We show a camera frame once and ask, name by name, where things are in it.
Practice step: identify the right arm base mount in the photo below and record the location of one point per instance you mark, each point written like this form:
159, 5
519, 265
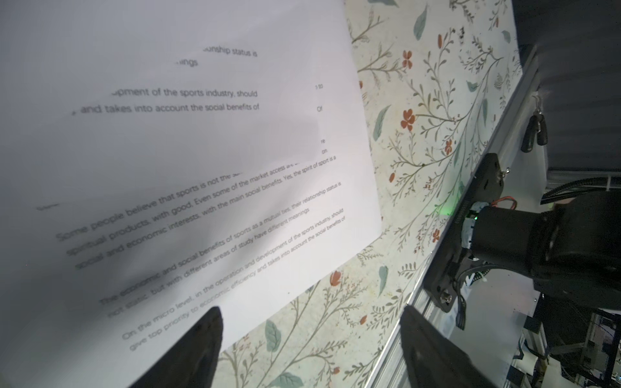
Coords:
453, 261

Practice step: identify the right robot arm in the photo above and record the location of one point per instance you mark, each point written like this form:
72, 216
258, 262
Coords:
571, 252

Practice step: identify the printed paper sheet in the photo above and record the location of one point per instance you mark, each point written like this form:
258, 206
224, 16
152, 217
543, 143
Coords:
94, 293
103, 98

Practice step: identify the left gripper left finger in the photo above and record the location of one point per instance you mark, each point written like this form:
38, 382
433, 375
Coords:
193, 360

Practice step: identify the black pliers front right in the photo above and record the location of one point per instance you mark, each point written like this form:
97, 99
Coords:
537, 129

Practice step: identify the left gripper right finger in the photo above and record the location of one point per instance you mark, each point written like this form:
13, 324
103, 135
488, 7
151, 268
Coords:
432, 361

